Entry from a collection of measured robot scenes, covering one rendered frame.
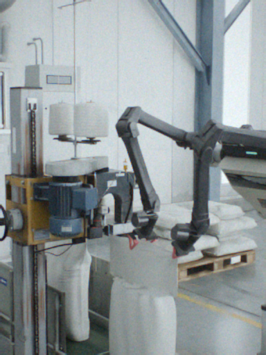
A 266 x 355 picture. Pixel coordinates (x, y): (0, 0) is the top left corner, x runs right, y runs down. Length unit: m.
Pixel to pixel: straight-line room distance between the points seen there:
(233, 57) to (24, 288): 7.13
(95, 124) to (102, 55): 5.21
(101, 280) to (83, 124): 1.32
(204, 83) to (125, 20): 1.63
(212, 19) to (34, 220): 6.45
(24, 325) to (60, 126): 0.98
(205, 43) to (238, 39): 0.85
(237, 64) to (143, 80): 1.94
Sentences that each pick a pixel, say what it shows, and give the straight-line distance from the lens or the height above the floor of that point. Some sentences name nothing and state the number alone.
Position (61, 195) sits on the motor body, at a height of 1.28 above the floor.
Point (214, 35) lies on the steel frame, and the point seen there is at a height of 2.74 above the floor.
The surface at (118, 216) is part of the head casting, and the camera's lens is 3.04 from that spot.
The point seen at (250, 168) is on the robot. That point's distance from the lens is 2.68.
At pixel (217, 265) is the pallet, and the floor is 0.07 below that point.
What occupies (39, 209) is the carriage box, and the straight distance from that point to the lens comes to 2.75.
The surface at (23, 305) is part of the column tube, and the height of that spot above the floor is 0.72.
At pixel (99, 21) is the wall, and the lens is 7.84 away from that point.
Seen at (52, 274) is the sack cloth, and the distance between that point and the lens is 3.31.
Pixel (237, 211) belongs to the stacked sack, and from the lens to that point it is 6.34.
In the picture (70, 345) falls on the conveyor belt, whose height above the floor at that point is 0.38.
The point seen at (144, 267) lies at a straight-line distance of 2.72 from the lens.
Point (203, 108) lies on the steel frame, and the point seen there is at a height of 1.68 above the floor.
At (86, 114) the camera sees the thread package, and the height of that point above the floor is 1.63.
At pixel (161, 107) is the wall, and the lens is 8.41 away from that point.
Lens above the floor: 1.65
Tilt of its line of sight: 7 degrees down
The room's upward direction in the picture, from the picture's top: straight up
